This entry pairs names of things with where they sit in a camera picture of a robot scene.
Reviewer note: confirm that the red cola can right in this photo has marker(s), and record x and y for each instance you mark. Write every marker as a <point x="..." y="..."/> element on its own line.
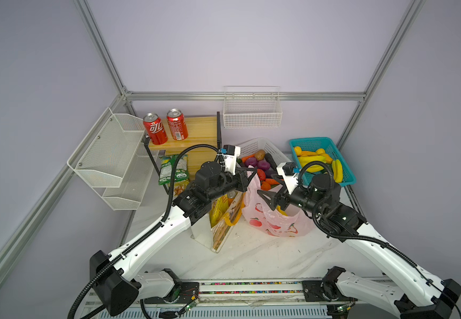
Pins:
<point x="177" y="125"/>

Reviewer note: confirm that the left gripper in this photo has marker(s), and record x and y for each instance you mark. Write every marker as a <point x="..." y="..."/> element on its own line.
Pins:
<point x="242" y="181"/>

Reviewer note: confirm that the red toy tomato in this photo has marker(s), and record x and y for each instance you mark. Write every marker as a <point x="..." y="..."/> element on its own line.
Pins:
<point x="261" y="175"/>

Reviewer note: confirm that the red cola can left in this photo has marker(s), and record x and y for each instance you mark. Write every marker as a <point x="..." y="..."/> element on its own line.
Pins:
<point x="155" y="129"/>

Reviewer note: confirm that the orange toy carrot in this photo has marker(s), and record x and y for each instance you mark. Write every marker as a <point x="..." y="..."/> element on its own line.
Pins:
<point x="272" y="182"/>

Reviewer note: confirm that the brown toy potato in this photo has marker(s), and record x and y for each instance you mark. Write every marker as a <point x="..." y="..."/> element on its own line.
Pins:
<point x="260" y="155"/>

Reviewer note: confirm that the purple toy onion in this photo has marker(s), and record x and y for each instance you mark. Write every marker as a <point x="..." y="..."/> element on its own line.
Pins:
<point x="263" y="165"/>
<point x="251" y="161"/>

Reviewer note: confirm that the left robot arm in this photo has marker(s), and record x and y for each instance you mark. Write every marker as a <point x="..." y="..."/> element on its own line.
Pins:
<point x="115" y="276"/>

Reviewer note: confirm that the pink plastic grocery bag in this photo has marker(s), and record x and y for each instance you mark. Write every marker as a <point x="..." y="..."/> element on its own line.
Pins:
<point x="258" y="215"/>

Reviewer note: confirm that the white wire wall basket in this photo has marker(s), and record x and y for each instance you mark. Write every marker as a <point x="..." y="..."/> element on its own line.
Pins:
<point x="252" y="107"/>

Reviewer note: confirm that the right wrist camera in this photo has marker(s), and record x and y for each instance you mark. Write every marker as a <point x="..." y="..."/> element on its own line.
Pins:
<point x="289" y="173"/>

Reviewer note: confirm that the purple toy onion left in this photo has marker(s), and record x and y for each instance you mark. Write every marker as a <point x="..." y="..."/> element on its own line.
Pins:
<point x="251" y="161"/>

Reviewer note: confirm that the white plastic basket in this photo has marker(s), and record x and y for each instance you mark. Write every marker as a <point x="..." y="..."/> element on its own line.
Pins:
<point x="253" y="146"/>

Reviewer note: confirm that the yellow toy lemon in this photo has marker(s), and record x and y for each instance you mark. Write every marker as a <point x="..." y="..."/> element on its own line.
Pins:
<point x="298" y="151"/>

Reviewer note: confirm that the dark toy cucumber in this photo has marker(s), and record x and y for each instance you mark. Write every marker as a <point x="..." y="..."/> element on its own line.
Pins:
<point x="269" y="158"/>

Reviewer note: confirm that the yellow toy banana right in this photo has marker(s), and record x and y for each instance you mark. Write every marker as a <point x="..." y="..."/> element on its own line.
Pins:
<point x="337" y="170"/>

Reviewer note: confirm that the small yellow-green snack bag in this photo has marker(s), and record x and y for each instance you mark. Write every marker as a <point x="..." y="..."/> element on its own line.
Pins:
<point x="180" y="187"/>

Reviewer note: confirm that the green snack bag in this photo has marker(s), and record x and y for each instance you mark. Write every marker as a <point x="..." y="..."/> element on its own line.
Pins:
<point x="173" y="163"/>

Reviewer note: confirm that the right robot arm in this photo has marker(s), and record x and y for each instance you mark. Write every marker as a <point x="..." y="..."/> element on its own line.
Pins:
<point x="416" y="293"/>

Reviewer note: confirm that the purple toy onion right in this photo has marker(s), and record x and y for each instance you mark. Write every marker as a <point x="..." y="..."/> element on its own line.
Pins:
<point x="263" y="165"/>

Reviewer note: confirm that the white canvas tote bag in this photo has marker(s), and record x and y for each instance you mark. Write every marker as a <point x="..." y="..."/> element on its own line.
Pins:
<point x="214" y="238"/>

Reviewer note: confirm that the wooden black-frame shelf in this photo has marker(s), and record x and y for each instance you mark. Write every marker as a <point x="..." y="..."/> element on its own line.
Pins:
<point x="201" y="130"/>

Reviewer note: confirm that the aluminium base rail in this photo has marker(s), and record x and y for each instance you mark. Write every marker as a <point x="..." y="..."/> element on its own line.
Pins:
<point x="282" y="298"/>

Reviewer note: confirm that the teal plastic basket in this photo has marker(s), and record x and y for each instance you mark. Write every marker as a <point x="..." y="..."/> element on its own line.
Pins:
<point x="322" y="149"/>

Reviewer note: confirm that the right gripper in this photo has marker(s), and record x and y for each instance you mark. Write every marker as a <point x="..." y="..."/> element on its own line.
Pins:
<point x="272" y="198"/>

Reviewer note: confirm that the yellow chips bag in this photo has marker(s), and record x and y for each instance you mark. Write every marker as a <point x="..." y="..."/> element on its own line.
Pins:
<point x="219" y="208"/>

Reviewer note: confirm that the red cola can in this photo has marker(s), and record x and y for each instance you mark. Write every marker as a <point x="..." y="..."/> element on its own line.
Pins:
<point x="155" y="129"/>
<point x="177" y="125"/>

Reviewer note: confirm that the white mesh tiered rack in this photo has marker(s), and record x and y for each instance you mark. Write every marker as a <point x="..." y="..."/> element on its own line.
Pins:
<point x="113" y="161"/>

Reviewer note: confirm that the yellow toy banana bunch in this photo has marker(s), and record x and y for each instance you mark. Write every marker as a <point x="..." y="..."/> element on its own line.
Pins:
<point x="305" y="160"/>

